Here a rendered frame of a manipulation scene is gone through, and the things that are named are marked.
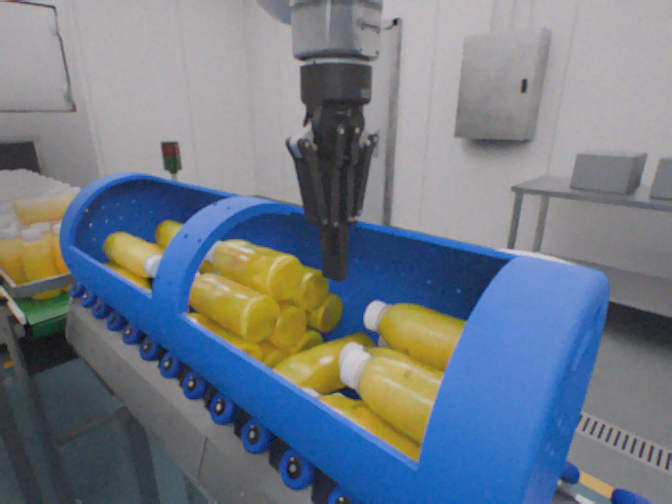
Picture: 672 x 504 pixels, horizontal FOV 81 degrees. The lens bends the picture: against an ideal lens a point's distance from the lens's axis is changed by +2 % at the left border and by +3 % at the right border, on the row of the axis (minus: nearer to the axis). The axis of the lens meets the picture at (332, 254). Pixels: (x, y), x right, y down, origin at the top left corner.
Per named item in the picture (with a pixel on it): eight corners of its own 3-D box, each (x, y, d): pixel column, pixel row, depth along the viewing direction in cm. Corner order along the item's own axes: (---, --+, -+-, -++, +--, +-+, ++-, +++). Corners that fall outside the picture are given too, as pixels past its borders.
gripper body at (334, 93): (336, 56, 35) (335, 163, 38) (390, 64, 41) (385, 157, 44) (280, 63, 40) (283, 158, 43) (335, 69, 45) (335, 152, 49)
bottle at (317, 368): (350, 341, 63) (254, 375, 55) (365, 323, 58) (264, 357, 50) (369, 380, 61) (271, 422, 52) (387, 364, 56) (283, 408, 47)
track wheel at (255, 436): (240, 459, 49) (251, 459, 51) (268, 448, 48) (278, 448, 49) (237, 422, 52) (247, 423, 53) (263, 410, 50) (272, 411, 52)
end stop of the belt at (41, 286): (21, 298, 91) (17, 286, 90) (20, 297, 91) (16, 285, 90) (183, 254, 119) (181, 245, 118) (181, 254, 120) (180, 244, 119)
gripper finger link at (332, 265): (344, 226, 45) (340, 227, 44) (343, 281, 47) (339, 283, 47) (325, 221, 47) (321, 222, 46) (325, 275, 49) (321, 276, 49)
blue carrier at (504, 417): (477, 684, 30) (542, 384, 19) (79, 315, 84) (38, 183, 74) (572, 450, 49) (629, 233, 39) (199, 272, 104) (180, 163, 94)
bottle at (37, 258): (31, 303, 100) (13, 242, 94) (33, 294, 105) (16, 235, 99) (62, 297, 103) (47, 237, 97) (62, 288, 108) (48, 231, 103)
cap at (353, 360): (354, 397, 41) (341, 390, 42) (376, 375, 44) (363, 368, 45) (351, 370, 39) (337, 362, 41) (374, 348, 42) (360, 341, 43)
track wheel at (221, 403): (207, 429, 54) (218, 429, 56) (232, 417, 53) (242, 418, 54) (205, 396, 57) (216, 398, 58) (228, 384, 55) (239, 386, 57)
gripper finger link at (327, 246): (336, 212, 44) (317, 216, 42) (335, 253, 46) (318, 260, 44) (326, 210, 45) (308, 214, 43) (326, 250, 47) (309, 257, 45)
